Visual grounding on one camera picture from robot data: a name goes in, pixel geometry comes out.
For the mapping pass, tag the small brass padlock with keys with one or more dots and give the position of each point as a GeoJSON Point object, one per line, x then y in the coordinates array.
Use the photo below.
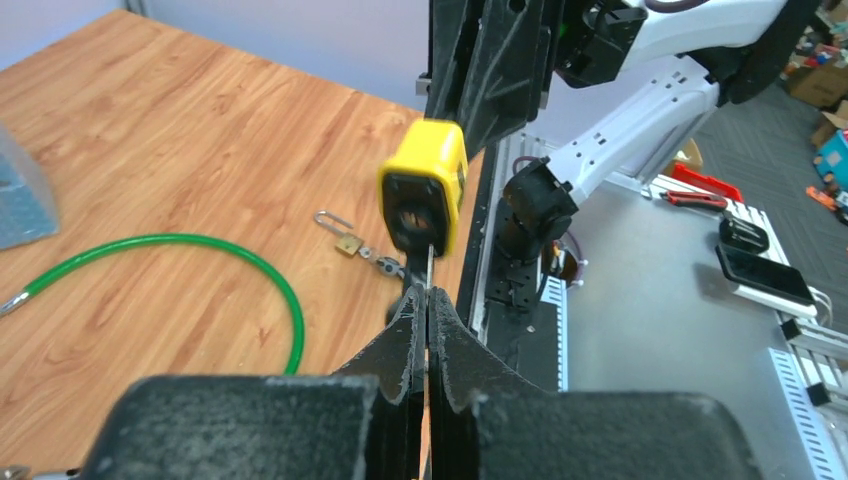
{"type": "Point", "coordinates": [351, 245]}

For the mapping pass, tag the black smartphone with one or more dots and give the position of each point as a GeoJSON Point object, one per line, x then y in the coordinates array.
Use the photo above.
{"type": "Point", "coordinates": [765, 275]}

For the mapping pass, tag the red box cutter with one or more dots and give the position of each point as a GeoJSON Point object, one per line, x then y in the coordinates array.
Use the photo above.
{"type": "Point", "coordinates": [696, 200]}

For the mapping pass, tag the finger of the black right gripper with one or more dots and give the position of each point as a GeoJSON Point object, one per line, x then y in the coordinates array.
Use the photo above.
{"type": "Point", "coordinates": [454, 28]}
{"type": "Point", "coordinates": [502, 88]}

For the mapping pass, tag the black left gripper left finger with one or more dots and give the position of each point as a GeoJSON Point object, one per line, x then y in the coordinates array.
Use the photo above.
{"type": "Point", "coordinates": [360, 422]}

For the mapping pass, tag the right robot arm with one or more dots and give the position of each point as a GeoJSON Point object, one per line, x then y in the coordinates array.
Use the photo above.
{"type": "Point", "coordinates": [685, 58]}

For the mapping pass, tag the blue translucent metronome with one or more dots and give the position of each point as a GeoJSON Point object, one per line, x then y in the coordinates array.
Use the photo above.
{"type": "Point", "coordinates": [28, 209]}

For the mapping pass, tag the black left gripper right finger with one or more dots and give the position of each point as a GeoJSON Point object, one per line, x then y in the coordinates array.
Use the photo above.
{"type": "Point", "coordinates": [488, 422]}

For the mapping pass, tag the yellow padlock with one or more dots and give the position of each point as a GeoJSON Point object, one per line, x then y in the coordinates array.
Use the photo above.
{"type": "Point", "coordinates": [422, 187]}

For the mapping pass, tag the black-headed key bunch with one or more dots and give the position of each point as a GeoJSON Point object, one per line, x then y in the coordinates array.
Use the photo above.
{"type": "Point", "coordinates": [418, 271]}

